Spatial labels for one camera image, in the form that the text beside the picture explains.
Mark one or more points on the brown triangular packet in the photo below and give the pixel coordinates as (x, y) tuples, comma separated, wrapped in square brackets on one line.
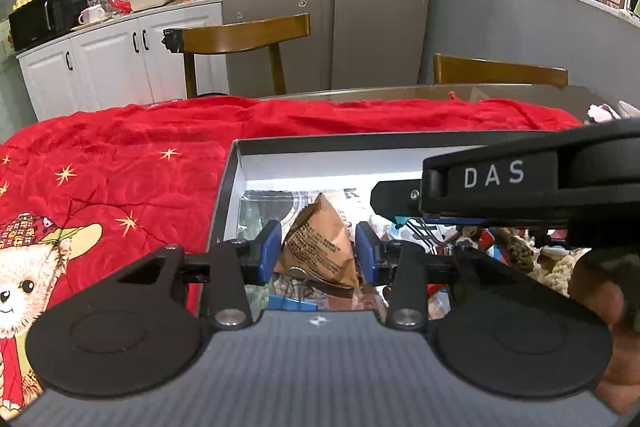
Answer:
[(320, 247)]

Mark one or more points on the white mug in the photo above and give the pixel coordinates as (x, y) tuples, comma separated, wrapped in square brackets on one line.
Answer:
[(92, 15)]

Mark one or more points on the red printed blanket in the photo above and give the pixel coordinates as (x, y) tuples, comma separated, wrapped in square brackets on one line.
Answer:
[(125, 167)]

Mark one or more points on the pink cloth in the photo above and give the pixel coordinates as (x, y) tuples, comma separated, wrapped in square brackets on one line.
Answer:
[(612, 111)]

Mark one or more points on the white cabinet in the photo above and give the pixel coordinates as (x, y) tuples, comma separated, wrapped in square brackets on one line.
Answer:
[(110, 62)]

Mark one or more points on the cream scrunchie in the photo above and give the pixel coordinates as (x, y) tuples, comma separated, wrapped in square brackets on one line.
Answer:
[(540, 264)]

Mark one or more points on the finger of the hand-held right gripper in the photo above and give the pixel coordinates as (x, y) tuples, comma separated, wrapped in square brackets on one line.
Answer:
[(395, 199)]

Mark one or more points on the wooden chair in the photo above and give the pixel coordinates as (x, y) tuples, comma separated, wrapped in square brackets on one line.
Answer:
[(240, 34), (500, 72)]

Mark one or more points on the black cardboard box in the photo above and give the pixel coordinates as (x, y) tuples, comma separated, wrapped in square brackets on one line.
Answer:
[(227, 202)]

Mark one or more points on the person's right hand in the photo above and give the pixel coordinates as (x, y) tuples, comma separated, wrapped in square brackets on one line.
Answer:
[(600, 292)]

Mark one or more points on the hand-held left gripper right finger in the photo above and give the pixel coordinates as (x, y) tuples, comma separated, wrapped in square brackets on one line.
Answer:
[(366, 252)]

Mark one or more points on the black microwave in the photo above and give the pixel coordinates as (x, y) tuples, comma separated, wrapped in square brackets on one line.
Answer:
[(42, 14)]

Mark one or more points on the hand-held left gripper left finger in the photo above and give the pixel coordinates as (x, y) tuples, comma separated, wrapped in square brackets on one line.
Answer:
[(267, 252)]

